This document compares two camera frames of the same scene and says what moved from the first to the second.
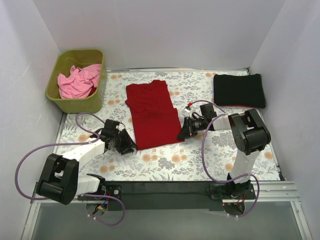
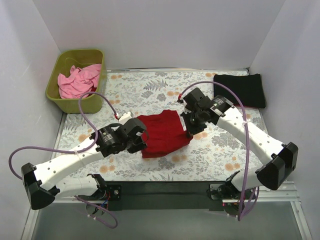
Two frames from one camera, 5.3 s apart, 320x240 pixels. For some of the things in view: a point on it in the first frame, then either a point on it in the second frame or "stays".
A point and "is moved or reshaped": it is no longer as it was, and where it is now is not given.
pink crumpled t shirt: (79, 82) stays
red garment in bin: (92, 90) stays
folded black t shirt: (239, 90) stays
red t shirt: (157, 123) is moved or reshaped
